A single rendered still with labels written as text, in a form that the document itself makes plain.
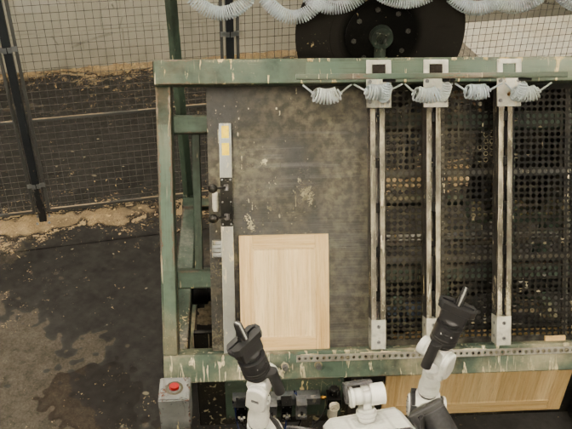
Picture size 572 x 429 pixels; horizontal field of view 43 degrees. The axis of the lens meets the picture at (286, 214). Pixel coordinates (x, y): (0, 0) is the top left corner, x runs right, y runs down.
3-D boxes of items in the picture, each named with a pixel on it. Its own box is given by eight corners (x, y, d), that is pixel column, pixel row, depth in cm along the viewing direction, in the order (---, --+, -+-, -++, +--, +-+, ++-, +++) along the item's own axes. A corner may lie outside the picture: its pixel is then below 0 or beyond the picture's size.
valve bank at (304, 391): (225, 445, 307) (224, 407, 293) (225, 418, 318) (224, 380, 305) (344, 440, 310) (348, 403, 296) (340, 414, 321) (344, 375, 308)
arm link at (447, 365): (459, 351, 236) (452, 376, 245) (436, 336, 241) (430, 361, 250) (447, 363, 233) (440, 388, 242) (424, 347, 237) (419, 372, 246)
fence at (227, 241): (224, 351, 309) (224, 353, 305) (219, 123, 301) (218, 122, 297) (236, 350, 309) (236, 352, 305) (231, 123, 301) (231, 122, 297)
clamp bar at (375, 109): (363, 345, 312) (374, 361, 288) (362, 63, 302) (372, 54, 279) (386, 345, 313) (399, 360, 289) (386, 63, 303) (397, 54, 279)
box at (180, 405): (161, 431, 290) (157, 400, 280) (163, 407, 300) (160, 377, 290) (191, 430, 291) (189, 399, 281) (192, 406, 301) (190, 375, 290)
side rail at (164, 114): (165, 348, 313) (163, 356, 302) (157, 88, 304) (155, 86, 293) (180, 348, 313) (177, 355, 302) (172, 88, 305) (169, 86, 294)
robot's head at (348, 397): (376, 406, 219) (373, 380, 219) (348, 410, 218) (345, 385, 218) (371, 403, 225) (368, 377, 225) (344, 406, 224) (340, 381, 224)
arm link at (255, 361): (217, 346, 217) (229, 373, 224) (238, 357, 211) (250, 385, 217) (246, 318, 223) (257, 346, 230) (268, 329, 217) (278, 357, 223)
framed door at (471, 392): (380, 412, 363) (380, 415, 361) (391, 332, 331) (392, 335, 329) (557, 405, 368) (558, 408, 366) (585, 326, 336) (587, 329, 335)
